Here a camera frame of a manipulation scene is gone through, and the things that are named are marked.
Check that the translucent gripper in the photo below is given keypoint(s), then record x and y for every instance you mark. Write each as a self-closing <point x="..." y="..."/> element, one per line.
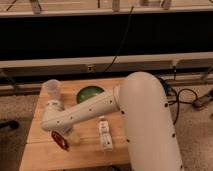
<point x="73" y="137"/>

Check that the red chili pepper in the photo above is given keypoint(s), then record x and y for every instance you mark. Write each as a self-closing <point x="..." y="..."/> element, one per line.
<point x="60" y="140"/>

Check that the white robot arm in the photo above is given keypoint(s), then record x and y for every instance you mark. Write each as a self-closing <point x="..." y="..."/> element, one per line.
<point x="149" y="128"/>

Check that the white plastic bottle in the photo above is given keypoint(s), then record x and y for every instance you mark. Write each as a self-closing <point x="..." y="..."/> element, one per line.
<point x="104" y="134"/>

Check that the green bowl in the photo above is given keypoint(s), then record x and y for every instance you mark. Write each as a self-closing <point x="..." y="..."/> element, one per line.
<point x="88" y="92"/>

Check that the clear plastic cup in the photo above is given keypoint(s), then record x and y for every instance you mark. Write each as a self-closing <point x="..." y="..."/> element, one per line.
<point x="53" y="88"/>

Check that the black object at left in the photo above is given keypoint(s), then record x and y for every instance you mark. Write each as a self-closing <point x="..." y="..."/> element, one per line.
<point x="12" y="124"/>

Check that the blue connector box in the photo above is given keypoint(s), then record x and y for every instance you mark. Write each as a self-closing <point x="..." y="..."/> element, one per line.
<point x="167" y="88"/>

